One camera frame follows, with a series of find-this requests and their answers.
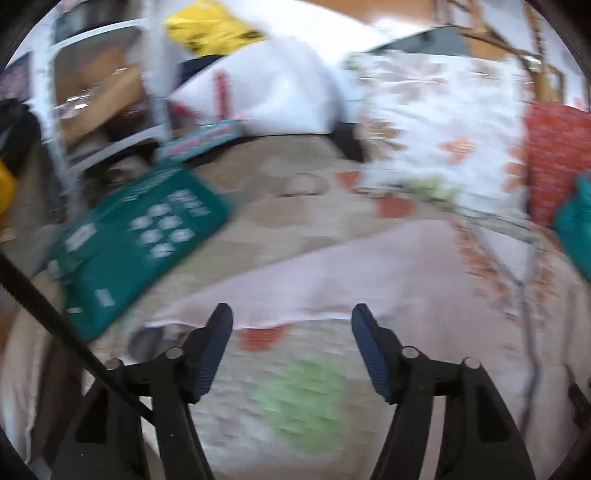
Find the wooden headboard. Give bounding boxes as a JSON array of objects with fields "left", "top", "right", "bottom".
[{"left": 434, "top": 0, "right": 570, "bottom": 106}]

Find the white metal shelf rack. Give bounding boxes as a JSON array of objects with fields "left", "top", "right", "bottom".
[{"left": 28, "top": 0, "right": 177, "bottom": 217}]

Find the red floral blanket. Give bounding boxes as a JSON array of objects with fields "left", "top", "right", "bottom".
[{"left": 524, "top": 102, "right": 591, "bottom": 230}]

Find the teal towel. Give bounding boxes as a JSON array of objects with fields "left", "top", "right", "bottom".
[{"left": 554, "top": 173, "right": 591, "bottom": 283}]

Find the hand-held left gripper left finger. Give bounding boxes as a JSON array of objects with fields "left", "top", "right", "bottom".
[{"left": 51, "top": 303, "right": 234, "bottom": 480}]

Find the floral print pillow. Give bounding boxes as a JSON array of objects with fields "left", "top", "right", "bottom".
[{"left": 344, "top": 48, "right": 536, "bottom": 220}]

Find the black strap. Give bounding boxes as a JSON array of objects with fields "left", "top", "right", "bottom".
[{"left": 0, "top": 251, "right": 155, "bottom": 424}]

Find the heart print quilt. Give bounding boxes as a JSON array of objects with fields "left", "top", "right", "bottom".
[{"left": 0, "top": 134, "right": 591, "bottom": 480}]

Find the colourful flat box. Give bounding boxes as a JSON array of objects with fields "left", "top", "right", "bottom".
[{"left": 154, "top": 119, "right": 245, "bottom": 163}]

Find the yellow plastic bag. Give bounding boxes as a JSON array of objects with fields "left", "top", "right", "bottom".
[{"left": 165, "top": 0, "right": 269, "bottom": 59}]

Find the white plastic bag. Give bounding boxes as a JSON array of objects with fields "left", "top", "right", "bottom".
[{"left": 168, "top": 34, "right": 352, "bottom": 139}]

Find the pale pink cloth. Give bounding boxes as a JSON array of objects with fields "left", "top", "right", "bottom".
[{"left": 145, "top": 217, "right": 591, "bottom": 444}]

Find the green cardboard box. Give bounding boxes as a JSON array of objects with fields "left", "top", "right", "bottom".
[{"left": 46, "top": 165, "right": 234, "bottom": 343}]

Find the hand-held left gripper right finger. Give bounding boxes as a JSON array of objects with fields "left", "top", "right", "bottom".
[{"left": 351, "top": 303, "right": 536, "bottom": 480}]

